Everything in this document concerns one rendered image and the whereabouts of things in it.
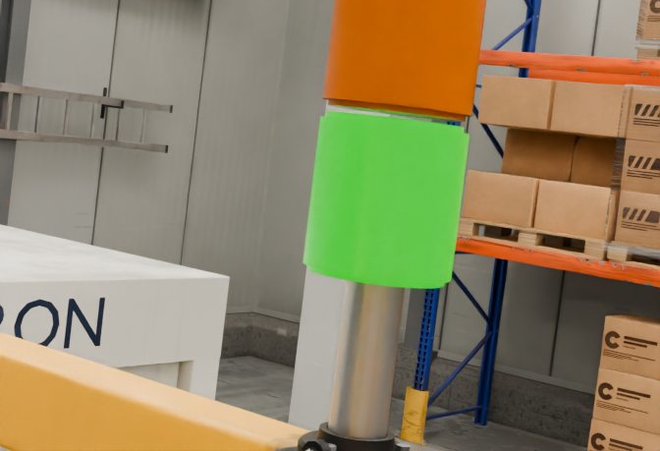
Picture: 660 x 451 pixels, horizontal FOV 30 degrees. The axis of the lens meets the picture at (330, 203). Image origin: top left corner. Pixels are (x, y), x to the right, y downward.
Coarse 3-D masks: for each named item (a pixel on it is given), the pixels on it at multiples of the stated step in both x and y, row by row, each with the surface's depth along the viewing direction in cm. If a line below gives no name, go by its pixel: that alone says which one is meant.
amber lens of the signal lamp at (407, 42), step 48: (336, 0) 40; (384, 0) 38; (432, 0) 38; (480, 0) 39; (336, 48) 39; (384, 48) 38; (432, 48) 38; (336, 96) 39; (384, 96) 38; (432, 96) 38
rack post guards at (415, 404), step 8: (408, 392) 923; (416, 392) 918; (424, 392) 917; (408, 400) 923; (416, 400) 918; (424, 400) 918; (408, 408) 923; (416, 408) 918; (424, 408) 919; (408, 416) 923; (416, 416) 918; (424, 416) 921; (408, 424) 922; (416, 424) 918; (424, 424) 922; (408, 432) 922; (416, 432) 918; (416, 440) 918
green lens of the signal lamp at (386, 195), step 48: (336, 144) 39; (384, 144) 38; (432, 144) 38; (336, 192) 39; (384, 192) 38; (432, 192) 38; (336, 240) 39; (384, 240) 38; (432, 240) 39; (432, 288) 39
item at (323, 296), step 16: (352, 112) 295; (368, 112) 295; (304, 288) 302; (320, 288) 299; (336, 288) 296; (304, 304) 302; (320, 304) 299; (336, 304) 296; (304, 320) 302; (320, 320) 299; (336, 320) 296; (304, 336) 301; (320, 336) 298; (336, 336) 296; (304, 352) 301; (320, 352) 298; (336, 352) 297; (304, 368) 301; (320, 368) 298; (304, 384) 301; (320, 384) 298; (304, 400) 301; (320, 400) 298; (304, 416) 301; (320, 416) 298
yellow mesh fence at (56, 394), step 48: (0, 336) 54; (0, 384) 51; (48, 384) 49; (96, 384) 47; (144, 384) 48; (0, 432) 51; (48, 432) 49; (96, 432) 47; (144, 432) 45; (192, 432) 44; (240, 432) 42; (288, 432) 43
